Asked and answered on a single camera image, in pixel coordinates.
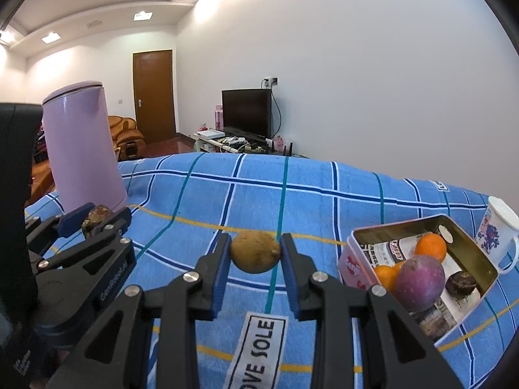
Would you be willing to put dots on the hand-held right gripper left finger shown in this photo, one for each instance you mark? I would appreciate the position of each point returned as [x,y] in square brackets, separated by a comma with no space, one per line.
[219,275]

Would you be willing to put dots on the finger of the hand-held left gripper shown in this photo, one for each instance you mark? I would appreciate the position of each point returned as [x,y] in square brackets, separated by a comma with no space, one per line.
[73,217]
[119,219]

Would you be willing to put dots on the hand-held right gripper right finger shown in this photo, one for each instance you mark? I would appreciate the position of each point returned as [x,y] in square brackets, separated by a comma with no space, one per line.
[291,275]

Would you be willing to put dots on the dark brown mangosteen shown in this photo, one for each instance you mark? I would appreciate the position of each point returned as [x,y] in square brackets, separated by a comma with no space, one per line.
[460,283]
[97,215]

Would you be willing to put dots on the brown lemon-shaped fruit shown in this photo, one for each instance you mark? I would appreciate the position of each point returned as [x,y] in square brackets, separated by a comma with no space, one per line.
[255,251]

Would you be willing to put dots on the pink metal tin box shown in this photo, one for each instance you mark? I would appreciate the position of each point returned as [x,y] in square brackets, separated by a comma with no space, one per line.
[357,269]

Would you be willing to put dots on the purple round fruit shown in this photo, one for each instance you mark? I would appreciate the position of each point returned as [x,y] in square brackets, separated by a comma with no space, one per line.
[419,283]

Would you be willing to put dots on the brown leather sofa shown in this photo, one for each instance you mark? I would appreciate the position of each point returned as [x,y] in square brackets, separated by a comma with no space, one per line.
[40,178]
[125,133]

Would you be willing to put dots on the lilac electric kettle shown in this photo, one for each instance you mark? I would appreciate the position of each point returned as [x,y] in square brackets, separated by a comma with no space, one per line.
[81,146]

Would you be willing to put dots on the blue plaid cloth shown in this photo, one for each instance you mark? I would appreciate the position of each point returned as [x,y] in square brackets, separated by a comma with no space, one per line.
[243,194]

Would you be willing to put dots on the printed paper sheet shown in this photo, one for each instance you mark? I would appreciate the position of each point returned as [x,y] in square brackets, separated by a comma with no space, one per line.
[389,250]

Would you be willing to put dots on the white tv stand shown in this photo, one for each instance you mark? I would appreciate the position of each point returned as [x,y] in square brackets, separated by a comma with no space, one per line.
[206,144]

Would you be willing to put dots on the white set-top box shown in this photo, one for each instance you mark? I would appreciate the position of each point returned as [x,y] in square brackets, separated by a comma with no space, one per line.
[209,133]

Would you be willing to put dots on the brown wooden door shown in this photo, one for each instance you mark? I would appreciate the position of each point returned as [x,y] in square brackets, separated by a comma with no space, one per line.
[155,97]

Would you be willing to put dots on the black router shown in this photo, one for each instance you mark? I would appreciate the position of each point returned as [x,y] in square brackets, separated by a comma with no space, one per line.
[284,148]

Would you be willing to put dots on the black television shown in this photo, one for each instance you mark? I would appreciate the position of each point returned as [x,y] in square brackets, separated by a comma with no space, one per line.
[246,111]

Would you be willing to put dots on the rectangular ceiling light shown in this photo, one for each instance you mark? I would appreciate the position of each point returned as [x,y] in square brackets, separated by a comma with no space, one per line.
[50,37]
[142,16]

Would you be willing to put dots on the ceiling air vent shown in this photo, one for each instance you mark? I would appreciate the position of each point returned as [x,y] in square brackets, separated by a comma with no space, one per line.
[96,23]

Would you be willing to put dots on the white mug with purple print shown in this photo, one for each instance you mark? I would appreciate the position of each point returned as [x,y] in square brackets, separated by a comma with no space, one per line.
[492,231]

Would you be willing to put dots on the wall socket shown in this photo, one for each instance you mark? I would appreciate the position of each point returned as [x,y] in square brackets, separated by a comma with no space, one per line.
[270,82]

